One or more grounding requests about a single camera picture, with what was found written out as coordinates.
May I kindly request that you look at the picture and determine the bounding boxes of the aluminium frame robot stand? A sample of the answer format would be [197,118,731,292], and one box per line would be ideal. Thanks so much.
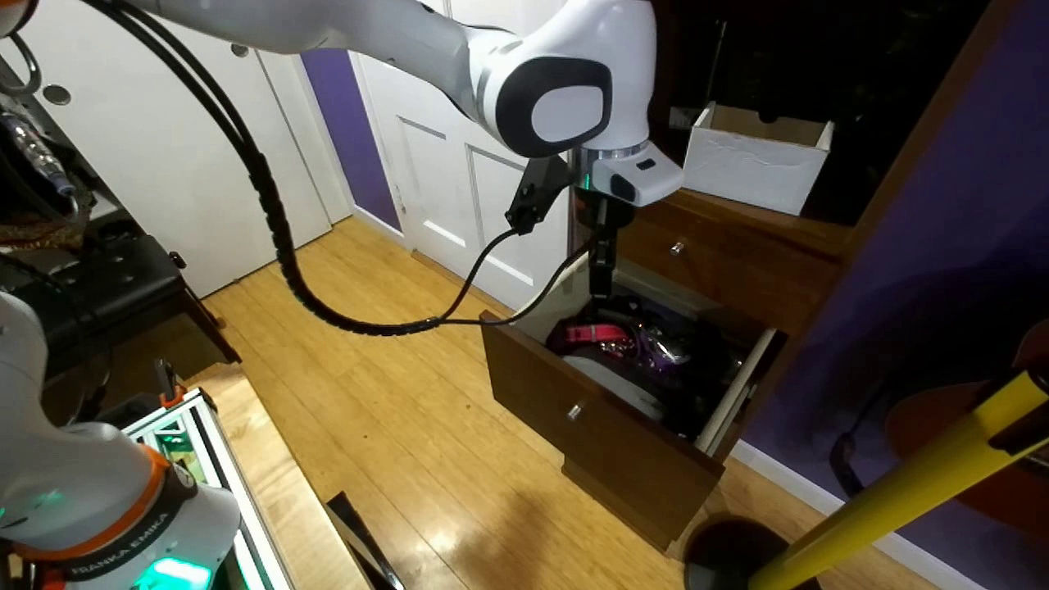
[113,387,298,590]

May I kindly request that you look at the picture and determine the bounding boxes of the purple item in drawer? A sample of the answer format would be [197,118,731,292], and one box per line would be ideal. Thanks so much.
[626,332,701,381]

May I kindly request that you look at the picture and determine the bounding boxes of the brown wooden guitar body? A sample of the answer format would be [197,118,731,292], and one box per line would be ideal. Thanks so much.
[882,322,1049,541]

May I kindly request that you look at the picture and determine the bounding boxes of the brown woven basket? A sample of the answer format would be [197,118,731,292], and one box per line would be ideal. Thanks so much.
[0,199,98,257]

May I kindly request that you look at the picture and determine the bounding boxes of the black side shelf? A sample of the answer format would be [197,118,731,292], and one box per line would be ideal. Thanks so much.
[0,44,242,423]

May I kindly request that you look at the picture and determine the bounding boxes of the white panelled door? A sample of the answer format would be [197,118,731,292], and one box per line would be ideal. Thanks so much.
[344,45,583,314]

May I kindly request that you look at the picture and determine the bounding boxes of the yellow pole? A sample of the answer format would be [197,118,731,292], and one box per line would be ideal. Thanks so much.
[747,368,1049,590]

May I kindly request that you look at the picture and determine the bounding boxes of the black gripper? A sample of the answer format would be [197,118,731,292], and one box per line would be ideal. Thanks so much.
[575,191,643,304]

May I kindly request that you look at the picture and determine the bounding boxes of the white closet door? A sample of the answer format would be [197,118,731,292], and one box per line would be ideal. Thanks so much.
[0,11,356,302]

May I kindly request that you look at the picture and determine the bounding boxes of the open brown wooden drawer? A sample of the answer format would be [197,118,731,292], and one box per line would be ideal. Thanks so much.
[475,245,787,554]

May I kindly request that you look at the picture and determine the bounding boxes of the black round bin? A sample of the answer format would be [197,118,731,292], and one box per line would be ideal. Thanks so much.
[682,515,823,590]

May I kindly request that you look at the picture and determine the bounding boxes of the black flat board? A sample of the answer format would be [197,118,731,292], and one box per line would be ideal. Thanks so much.
[324,488,409,590]

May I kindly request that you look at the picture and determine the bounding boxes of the thin black cable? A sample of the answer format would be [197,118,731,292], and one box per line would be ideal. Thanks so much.
[827,375,911,503]

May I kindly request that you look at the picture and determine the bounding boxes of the white open box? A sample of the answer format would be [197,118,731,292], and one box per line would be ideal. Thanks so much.
[679,98,837,219]

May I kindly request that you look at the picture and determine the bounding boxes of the brown wooden dresser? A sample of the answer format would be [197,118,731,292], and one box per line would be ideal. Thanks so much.
[568,0,1023,439]

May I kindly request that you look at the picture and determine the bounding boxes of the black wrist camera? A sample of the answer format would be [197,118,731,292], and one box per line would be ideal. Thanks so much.
[505,153,575,240]

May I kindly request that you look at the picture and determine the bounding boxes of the chain with pink band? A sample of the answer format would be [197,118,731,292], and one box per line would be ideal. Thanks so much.
[560,319,634,352]

